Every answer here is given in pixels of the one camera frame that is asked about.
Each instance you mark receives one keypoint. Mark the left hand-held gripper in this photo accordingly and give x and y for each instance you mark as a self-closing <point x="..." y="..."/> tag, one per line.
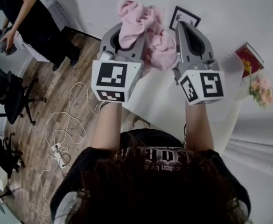
<point x="111" y="77"/>

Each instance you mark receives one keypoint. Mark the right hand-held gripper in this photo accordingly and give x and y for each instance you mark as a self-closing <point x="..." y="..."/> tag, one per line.
<point x="211" y="85"/>

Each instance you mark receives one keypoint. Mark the pink clothes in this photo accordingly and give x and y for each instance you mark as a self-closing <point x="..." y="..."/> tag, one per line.
<point x="159" y="45"/>

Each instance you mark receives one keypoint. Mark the person's right forearm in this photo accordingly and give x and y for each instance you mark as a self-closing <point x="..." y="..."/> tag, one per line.
<point x="199" y="129"/>

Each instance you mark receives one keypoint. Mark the person's left forearm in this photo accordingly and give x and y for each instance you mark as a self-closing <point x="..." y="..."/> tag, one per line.
<point x="106" y="129"/>

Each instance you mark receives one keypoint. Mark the black framed deer picture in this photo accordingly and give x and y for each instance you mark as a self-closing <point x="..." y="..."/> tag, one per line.
<point x="185" y="17"/>

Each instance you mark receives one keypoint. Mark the red book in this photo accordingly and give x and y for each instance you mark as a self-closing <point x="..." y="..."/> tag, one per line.
<point x="250" y="59"/>

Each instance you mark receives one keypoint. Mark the white table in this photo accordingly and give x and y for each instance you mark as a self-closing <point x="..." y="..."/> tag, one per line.
<point x="164" y="101"/>

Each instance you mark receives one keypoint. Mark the pink and yellow flowers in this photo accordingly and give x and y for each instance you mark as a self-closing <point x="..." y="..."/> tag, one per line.
<point x="262" y="92"/>

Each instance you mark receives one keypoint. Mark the white low cabinet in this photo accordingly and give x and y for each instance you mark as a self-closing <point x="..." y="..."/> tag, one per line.
<point x="33" y="50"/>

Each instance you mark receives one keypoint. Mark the person's black printed T-shirt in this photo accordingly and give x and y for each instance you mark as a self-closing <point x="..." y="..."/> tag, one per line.
<point x="150" y="136"/>

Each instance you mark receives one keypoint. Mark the grey garment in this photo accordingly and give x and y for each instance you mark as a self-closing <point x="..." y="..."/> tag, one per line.
<point x="5" y="43"/>

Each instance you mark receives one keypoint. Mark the black office chair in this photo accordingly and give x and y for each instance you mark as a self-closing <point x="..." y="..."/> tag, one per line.
<point x="3" y="153"/>
<point x="3" y="90"/>

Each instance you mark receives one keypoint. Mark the white power strip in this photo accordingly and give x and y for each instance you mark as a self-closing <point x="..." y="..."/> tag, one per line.
<point x="59" y="157"/>

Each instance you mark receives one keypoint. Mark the white wall radiator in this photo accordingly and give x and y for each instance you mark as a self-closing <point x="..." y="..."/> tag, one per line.
<point x="57" y="14"/>

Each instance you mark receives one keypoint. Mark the white wall pipes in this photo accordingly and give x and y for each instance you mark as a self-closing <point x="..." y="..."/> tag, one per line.
<point x="255" y="148"/>

